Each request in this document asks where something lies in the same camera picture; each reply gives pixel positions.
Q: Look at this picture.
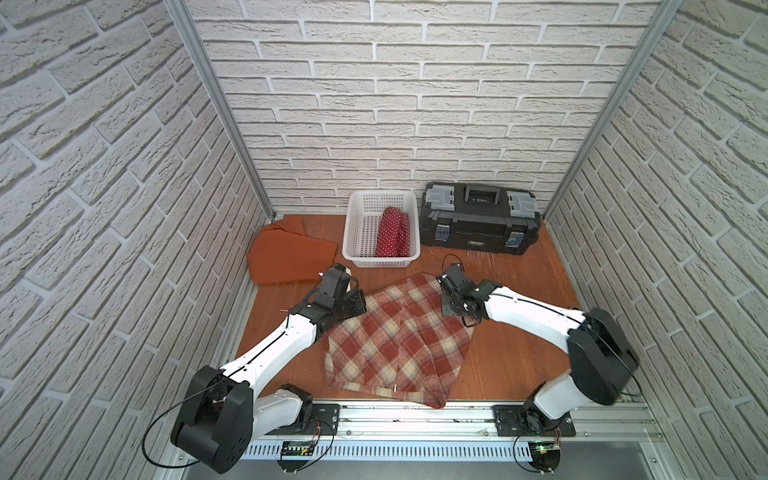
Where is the red plaid skirt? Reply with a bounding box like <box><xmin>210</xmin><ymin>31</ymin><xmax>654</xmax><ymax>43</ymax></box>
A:
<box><xmin>325</xmin><ymin>273</ymin><xmax>473</xmax><ymax>409</ymax></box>

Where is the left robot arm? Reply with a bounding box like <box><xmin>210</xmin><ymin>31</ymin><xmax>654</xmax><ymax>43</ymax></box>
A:
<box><xmin>170</xmin><ymin>264</ymin><xmax>367</xmax><ymax>474</ymax></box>

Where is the left controller board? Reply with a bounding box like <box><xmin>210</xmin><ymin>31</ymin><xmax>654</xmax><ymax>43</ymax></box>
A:
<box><xmin>277</xmin><ymin>441</ymin><xmax>317</xmax><ymax>473</ymax></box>

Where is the right controller board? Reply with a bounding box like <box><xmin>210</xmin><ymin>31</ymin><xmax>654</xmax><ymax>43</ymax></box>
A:
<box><xmin>529</xmin><ymin>443</ymin><xmax>561</xmax><ymax>474</ymax></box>

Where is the orange skirt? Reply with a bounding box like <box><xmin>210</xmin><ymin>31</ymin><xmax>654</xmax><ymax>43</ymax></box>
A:
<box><xmin>246</xmin><ymin>217</ymin><xmax>338</xmax><ymax>285</ymax></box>

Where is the red polka dot skirt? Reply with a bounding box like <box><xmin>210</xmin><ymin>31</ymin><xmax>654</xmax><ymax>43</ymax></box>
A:
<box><xmin>375</xmin><ymin>207</ymin><xmax>410</xmax><ymax>258</ymax></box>

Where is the black plastic toolbox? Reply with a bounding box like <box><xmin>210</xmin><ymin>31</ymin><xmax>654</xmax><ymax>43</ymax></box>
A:
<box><xmin>419</xmin><ymin>182</ymin><xmax>542</xmax><ymax>255</ymax></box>

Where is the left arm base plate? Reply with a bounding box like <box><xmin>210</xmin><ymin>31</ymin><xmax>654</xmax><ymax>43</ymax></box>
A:
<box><xmin>269</xmin><ymin>403</ymin><xmax>341</xmax><ymax>436</ymax></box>

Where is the aluminium mounting rail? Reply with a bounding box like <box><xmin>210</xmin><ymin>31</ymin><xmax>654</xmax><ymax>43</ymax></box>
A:
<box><xmin>170</xmin><ymin>398</ymin><xmax>661</xmax><ymax>445</ymax></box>

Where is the white plastic basket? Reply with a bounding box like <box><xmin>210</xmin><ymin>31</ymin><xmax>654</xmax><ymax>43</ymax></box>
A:
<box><xmin>342</xmin><ymin>190</ymin><xmax>421</xmax><ymax>268</ymax></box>

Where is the controller board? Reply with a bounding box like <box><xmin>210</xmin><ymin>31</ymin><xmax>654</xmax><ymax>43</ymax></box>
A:
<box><xmin>529</xmin><ymin>443</ymin><xmax>561</xmax><ymax>474</ymax></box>
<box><xmin>277</xmin><ymin>441</ymin><xmax>317</xmax><ymax>473</ymax></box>

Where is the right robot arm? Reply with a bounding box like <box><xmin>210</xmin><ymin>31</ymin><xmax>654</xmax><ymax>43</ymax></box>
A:
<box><xmin>436</xmin><ymin>264</ymin><xmax>640</xmax><ymax>435</ymax></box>

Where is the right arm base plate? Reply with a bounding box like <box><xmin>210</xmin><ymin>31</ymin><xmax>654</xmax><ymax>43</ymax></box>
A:
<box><xmin>491</xmin><ymin>404</ymin><xmax>576</xmax><ymax>438</ymax></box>

